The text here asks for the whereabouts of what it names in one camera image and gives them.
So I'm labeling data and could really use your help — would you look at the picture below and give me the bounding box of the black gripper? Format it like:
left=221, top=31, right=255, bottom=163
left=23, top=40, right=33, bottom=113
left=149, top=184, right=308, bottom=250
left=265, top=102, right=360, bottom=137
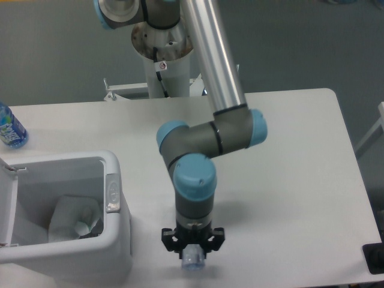
left=161, top=222, right=225, bottom=260

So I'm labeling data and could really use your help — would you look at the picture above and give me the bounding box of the crushed clear plastic bottle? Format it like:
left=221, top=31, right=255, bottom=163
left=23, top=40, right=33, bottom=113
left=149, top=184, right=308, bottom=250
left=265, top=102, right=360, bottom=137
left=181, top=244, right=205, bottom=271

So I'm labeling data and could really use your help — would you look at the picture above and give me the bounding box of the white plastic wrapper bag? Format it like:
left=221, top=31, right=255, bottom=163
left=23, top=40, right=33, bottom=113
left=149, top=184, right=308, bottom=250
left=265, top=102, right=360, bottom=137
left=48, top=196, right=104, bottom=242

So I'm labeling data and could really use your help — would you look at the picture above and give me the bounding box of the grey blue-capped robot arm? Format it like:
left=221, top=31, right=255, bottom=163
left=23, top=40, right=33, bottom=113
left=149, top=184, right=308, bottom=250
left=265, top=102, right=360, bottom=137
left=94, top=1, right=268, bottom=269

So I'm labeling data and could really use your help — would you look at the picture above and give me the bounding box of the white trash can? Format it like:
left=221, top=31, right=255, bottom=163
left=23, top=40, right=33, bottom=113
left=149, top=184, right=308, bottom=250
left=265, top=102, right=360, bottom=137
left=1, top=151, right=133, bottom=283

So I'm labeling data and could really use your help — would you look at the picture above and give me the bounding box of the black clamp at table edge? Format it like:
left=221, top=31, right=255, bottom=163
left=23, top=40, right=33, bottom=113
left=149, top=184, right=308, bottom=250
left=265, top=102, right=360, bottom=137
left=362, top=242, right=383, bottom=275

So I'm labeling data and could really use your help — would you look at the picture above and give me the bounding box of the blue labelled water bottle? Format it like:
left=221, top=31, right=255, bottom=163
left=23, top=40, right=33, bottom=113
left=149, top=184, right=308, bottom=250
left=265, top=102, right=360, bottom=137
left=1, top=103, right=28, bottom=149

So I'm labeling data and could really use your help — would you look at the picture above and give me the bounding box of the white pedestal foot bracket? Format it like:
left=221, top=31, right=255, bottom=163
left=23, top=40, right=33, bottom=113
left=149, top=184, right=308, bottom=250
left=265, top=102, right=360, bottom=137
left=103, top=75, right=208, bottom=101

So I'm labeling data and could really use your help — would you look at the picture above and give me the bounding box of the black cable on pedestal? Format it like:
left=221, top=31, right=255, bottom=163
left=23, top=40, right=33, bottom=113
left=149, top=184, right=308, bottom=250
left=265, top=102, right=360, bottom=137
left=152, top=46, right=170, bottom=98

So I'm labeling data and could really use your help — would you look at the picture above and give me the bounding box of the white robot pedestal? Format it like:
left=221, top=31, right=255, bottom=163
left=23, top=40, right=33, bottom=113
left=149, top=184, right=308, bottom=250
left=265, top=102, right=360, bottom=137
left=131, top=18, right=193, bottom=98

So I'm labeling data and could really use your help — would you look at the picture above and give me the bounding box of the white frame at right edge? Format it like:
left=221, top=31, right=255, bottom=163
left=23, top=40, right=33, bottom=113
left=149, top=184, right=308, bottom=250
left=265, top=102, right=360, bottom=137
left=354, top=102, right=383, bottom=160

